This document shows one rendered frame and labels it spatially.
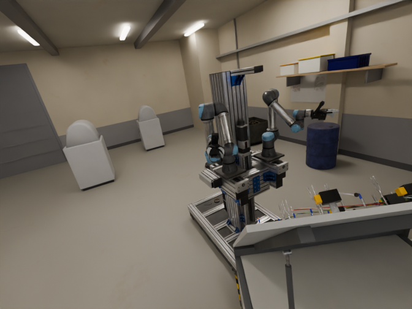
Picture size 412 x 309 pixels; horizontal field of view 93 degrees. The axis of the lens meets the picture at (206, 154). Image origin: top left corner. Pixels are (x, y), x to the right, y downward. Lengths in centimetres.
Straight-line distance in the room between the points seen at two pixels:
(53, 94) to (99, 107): 133
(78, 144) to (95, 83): 356
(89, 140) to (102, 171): 78
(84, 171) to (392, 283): 502
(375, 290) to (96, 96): 802
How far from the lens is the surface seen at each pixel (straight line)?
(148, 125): 669
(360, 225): 80
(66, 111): 823
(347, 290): 154
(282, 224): 56
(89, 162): 510
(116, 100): 817
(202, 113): 163
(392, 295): 161
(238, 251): 155
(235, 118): 195
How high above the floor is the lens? 201
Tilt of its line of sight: 21 degrees down
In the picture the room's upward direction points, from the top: 9 degrees counter-clockwise
